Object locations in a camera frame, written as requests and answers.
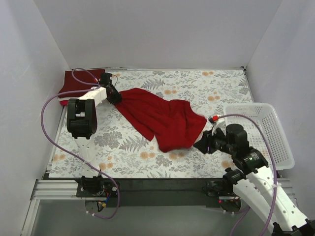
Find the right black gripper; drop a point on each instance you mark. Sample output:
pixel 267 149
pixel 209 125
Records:
pixel 209 142

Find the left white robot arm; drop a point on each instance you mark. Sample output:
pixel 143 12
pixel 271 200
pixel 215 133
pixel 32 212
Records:
pixel 82 124

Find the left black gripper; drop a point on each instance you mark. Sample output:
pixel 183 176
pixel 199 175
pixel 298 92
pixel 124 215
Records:
pixel 113 95

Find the aluminium frame rail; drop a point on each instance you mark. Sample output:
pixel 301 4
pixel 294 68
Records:
pixel 54 190

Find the floral table mat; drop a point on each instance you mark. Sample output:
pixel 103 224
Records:
pixel 122 152

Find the folded pink t-shirt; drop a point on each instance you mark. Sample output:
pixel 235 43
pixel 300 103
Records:
pixel 63 102

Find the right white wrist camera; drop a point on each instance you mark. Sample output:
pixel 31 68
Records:
pixel 217 122

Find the white plastic basket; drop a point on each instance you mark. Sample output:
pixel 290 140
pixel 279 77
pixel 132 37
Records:
pixel 265 116

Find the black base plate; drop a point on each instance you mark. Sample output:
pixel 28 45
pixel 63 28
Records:
pixel 159 192

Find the folded dark red t-shirt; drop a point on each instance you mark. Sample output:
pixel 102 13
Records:
pixel 70 84

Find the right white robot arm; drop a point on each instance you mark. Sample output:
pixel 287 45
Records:
pixel 254 182

